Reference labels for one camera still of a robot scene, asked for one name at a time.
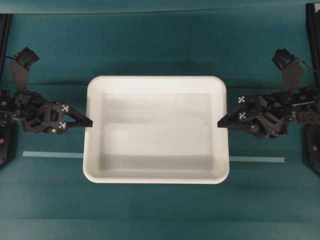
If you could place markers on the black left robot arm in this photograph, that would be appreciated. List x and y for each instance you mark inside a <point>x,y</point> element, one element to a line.
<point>5,130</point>

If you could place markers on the light blue tape strip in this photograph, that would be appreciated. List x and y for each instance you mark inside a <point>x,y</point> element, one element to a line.
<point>79,155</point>

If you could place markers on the white rectangular plastic tray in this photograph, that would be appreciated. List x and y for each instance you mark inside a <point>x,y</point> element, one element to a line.
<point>156,130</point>

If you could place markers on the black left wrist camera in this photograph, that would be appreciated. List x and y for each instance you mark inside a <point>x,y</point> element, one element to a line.
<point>20,66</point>

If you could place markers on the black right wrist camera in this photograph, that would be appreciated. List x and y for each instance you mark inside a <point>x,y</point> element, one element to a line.
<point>291,71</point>

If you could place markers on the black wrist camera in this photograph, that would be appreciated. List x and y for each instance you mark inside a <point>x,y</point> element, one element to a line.
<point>291,71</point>
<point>20,66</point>

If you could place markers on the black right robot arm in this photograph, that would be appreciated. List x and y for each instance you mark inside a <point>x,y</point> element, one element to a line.
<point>311,82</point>

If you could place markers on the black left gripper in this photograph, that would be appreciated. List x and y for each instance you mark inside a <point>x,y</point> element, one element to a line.
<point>38,115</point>

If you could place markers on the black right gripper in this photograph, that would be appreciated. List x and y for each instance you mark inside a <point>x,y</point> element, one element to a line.
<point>269,115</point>

